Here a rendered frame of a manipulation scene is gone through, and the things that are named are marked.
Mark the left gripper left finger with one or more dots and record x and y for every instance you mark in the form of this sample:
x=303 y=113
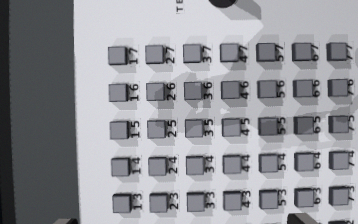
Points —
x=66 y=221

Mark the grey metal cabinet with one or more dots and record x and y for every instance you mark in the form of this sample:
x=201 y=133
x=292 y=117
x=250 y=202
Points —
x=178 y=70

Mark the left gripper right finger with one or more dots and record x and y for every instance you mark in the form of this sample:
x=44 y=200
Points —
x=300 y=218

